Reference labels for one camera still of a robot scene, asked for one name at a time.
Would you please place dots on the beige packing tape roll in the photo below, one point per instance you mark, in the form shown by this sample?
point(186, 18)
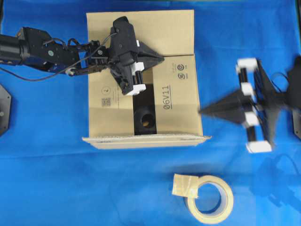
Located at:
point(209, 199)

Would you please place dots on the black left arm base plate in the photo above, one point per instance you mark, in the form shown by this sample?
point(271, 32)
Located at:
point(5, 103)

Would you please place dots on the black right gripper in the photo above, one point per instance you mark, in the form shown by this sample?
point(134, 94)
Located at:
point(258, 91)

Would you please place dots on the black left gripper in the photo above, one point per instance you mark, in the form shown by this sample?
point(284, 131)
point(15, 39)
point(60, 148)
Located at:
point(129, 57)

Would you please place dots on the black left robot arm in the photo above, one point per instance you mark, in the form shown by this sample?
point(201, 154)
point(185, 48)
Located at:
point(37, 49)

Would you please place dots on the black round object in box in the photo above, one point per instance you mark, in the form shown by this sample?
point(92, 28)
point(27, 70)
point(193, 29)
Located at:
point(145, 120)

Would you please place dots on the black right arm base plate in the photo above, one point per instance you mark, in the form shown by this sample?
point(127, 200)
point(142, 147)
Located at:
point(296, 113)

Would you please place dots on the blue table cloth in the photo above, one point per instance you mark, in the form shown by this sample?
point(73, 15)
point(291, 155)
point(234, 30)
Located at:
point(50, 177)

